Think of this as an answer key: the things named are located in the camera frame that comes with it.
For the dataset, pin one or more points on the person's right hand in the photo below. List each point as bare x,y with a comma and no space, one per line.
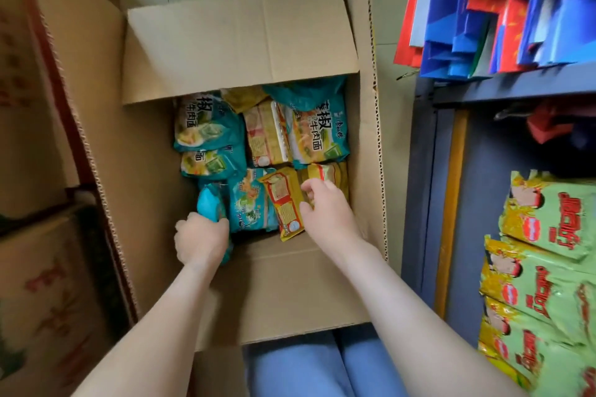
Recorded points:
333,224

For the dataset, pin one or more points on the bunch of small gift bags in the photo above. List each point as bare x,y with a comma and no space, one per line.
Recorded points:
447,34

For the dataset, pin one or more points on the crumpled red bag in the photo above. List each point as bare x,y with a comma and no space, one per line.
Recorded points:
554,124

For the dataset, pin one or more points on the teal instant noodle packet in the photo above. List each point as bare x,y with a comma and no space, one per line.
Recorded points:
212,203

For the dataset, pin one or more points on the person's left forearm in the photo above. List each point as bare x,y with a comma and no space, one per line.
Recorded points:
158,336

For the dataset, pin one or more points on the yellow noodle packet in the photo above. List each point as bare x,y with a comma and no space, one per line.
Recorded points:
267,131

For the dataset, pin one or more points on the person's right forearm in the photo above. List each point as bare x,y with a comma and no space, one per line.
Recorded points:
428,331

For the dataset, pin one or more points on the row of blue gift bags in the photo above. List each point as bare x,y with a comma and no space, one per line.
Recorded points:
568,24

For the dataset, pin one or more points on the stack of green cartoon packets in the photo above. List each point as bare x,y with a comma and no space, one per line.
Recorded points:
545,280

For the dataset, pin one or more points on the grey metal shelf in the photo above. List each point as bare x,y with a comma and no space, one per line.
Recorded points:
512,82

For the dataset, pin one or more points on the person's left hand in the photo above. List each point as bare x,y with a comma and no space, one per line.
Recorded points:
202,243

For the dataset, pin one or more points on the teal noodle packets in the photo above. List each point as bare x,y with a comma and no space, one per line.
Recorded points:
205,127

